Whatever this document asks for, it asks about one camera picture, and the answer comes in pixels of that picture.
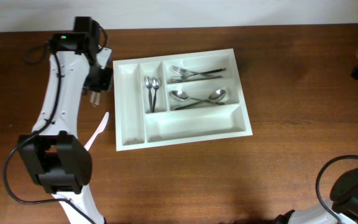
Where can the white cutlery tray organizer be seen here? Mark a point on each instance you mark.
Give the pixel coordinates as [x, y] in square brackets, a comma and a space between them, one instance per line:
[137, 127]

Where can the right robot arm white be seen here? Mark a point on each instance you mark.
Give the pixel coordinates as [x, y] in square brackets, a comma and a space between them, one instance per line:
[341, 207]

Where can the small silver teaspoon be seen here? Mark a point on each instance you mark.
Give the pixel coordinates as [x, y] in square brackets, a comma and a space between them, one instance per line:
[148, 85]
[156, 84]

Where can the silver fork dark handle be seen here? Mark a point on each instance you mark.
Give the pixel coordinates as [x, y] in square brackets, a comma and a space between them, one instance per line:
[189, 73]

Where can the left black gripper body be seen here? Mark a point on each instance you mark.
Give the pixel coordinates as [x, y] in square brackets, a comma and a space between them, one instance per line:
[100, 79]

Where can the large silver spoon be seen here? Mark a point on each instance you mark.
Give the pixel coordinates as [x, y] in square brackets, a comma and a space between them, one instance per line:
[215, 97]
[192, 104]

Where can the white plastic knife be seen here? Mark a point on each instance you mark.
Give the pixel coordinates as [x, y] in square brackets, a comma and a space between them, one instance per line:
[101, 127]

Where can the metal kitchen tongs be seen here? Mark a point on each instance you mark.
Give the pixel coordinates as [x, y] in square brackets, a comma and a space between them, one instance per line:
[95, 98]

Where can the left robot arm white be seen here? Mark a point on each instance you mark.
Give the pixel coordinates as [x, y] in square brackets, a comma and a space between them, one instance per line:
[52, 154]

